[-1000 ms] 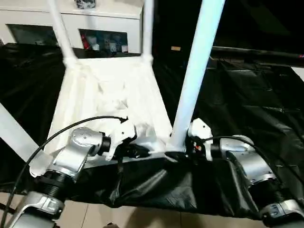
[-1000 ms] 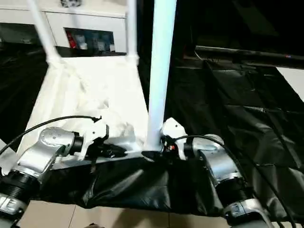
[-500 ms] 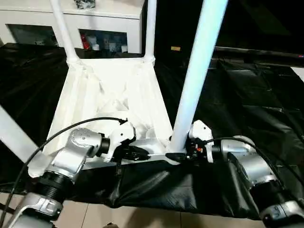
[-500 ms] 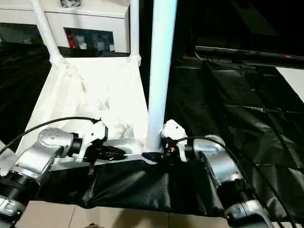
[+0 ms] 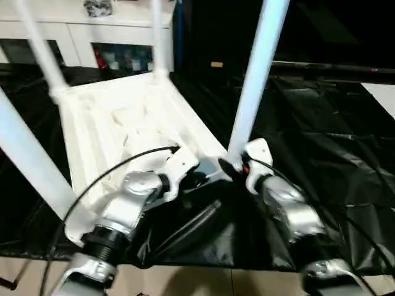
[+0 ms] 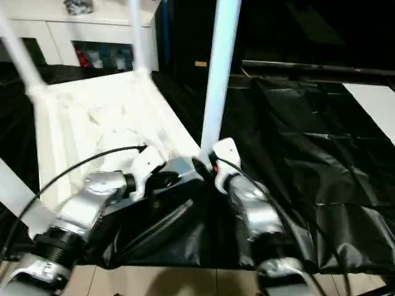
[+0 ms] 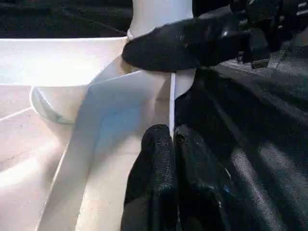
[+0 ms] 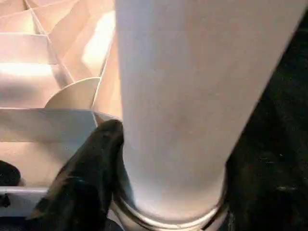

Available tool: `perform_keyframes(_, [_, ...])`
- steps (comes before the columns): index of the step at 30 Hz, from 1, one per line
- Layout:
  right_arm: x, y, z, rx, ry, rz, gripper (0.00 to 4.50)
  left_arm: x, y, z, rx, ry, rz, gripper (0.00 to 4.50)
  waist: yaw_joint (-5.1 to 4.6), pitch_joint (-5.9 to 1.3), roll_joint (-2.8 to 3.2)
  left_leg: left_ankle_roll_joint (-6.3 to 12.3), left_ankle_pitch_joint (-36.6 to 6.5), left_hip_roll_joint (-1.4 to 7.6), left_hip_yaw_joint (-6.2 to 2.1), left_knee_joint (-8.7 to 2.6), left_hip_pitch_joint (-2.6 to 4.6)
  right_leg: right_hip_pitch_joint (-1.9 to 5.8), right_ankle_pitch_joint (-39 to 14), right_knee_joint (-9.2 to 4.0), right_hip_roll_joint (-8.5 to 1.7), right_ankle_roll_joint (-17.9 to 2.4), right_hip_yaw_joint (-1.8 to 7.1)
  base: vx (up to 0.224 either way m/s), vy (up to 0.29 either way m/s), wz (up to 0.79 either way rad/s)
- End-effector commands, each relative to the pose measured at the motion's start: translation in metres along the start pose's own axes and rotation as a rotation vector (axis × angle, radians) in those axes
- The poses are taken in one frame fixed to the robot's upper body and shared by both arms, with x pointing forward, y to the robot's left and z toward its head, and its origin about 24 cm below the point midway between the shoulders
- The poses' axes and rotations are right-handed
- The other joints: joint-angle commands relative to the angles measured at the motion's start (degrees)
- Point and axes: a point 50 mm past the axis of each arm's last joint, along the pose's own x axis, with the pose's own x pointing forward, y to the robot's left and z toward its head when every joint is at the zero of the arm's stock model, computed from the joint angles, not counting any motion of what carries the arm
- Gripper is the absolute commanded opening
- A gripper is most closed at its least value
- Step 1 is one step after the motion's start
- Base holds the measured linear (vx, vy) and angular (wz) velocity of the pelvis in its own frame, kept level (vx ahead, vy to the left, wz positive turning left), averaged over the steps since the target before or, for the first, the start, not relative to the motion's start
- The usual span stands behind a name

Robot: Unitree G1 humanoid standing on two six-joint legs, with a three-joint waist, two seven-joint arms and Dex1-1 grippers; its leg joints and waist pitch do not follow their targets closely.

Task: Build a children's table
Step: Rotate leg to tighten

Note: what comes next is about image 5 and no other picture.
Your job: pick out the white plastic table top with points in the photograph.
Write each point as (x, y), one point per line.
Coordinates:
(123, 117)

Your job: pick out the black plastic mat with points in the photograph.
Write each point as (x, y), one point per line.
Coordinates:
(324, 154)

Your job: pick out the small beige label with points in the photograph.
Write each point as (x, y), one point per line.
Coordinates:
(216, 64)

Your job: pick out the white flat board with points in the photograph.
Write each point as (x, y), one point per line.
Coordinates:
(381, 98)

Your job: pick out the red carton behind glass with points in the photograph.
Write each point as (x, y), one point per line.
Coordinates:
(100, 60)

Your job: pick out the white glass-door cabinet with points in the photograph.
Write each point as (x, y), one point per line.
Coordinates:
(77, 31)

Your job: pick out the grey object on cabinet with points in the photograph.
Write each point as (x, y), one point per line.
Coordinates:
(98, 7)

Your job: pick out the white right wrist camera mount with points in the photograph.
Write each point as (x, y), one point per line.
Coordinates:
(259, 151)

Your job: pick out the blue vertical post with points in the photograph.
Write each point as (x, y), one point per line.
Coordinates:
(179, 31)

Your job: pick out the black folding table frame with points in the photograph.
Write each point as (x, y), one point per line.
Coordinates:
(12, 280)

